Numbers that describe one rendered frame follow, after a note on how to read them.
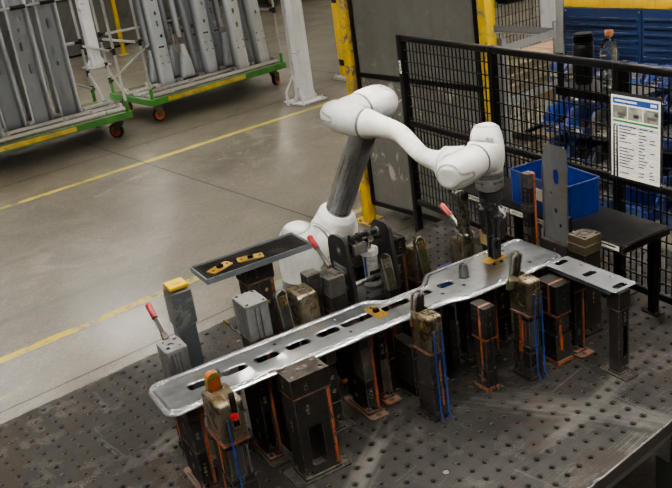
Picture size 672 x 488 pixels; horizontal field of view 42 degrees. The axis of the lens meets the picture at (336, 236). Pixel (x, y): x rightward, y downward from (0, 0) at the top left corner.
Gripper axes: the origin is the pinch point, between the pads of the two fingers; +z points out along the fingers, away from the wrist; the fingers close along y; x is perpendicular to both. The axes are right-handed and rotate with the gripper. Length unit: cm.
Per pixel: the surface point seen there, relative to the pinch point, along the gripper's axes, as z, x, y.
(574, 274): 6.0, 11.5, 23.8
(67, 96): 58, 39, -731
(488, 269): 6.0, -4.2, 1.7
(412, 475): 36, -64, 37
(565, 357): 34.5, 7.4, 22.9
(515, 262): -2.6, -6.8, 18.0
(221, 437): 8, -110, 23
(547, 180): -14.8, 26.3, -2.2
